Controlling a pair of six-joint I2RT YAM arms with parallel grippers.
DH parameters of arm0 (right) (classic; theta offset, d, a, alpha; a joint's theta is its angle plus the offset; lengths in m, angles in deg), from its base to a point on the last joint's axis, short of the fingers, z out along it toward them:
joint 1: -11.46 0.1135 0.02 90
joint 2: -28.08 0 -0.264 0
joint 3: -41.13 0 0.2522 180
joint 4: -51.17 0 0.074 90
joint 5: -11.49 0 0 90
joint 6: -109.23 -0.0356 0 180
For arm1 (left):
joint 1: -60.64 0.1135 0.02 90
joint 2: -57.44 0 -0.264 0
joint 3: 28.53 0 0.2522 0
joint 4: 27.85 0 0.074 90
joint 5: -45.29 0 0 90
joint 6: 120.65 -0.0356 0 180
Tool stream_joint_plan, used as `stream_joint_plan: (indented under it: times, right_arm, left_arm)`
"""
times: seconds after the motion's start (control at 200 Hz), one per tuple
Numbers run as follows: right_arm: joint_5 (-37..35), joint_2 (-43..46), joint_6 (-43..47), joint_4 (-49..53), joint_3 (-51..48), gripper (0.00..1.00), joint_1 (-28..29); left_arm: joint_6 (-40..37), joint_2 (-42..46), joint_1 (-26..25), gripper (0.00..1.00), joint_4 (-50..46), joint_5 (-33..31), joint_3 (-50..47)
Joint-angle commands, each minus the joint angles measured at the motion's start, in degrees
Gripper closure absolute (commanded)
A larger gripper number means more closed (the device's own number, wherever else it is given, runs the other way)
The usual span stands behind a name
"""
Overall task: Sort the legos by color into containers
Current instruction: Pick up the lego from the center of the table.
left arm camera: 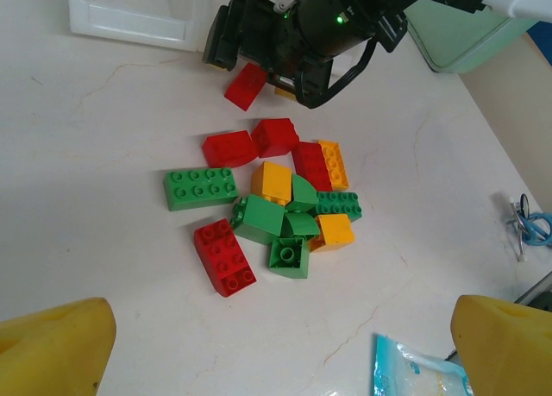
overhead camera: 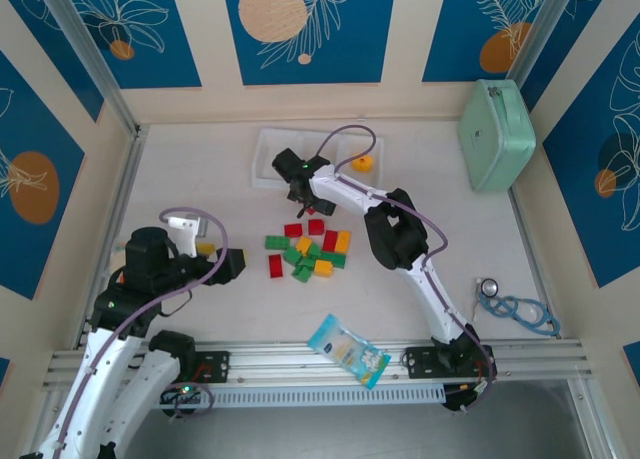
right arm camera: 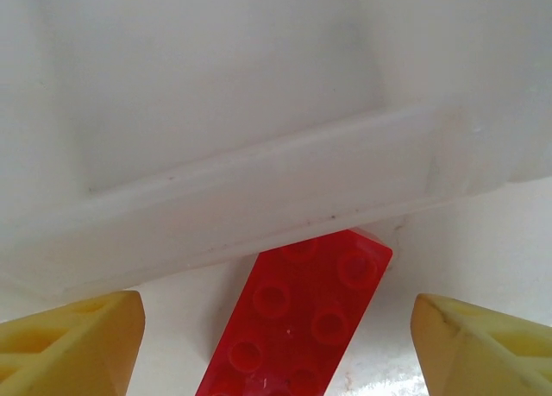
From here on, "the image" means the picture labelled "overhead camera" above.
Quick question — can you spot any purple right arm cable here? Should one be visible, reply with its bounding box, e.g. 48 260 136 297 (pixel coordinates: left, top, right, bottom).
315 124 499 416

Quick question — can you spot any aluminium corner post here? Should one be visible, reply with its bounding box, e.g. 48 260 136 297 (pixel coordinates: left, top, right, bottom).
34 0 146 139
505 0 576 93

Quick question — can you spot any light blue wipes packet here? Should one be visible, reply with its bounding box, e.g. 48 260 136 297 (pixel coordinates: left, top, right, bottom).
306 313 392 391

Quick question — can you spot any white slotted cable duct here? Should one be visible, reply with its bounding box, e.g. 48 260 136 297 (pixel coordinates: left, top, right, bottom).
122 382 446 410

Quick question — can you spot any mint green zip case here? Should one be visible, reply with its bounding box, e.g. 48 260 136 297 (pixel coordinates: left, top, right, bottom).
457 78 537 194

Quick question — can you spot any aluminium side rail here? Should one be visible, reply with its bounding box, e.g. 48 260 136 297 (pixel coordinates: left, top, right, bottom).
507 186 566 340
74 124 147 349

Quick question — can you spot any blue floral wall poster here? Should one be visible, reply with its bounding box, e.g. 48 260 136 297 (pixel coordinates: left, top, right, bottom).
542 13 640 290
519 0 617 113
221 0 398 86
0 0 105 124
63 0 203 90
0 51 86 301
422 0 556 84

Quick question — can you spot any black controller board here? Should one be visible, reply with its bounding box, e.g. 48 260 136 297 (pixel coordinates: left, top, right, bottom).
159 383 205 413
443 383 485 415

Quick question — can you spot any white three-compartment tray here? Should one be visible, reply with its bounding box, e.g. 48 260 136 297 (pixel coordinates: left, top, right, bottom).
250 126 387 190

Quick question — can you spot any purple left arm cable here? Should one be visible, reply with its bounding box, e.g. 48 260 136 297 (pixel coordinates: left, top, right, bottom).
52 206 230 459

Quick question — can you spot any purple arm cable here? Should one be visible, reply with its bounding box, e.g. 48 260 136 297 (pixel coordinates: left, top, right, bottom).
315 124 499 416
52 206 230 459

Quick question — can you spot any blue stethoscope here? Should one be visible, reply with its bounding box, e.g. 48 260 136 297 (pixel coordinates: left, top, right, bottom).
473 277 562 338

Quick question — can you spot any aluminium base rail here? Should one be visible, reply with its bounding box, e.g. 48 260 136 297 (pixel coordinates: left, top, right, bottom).
47 337 595 383

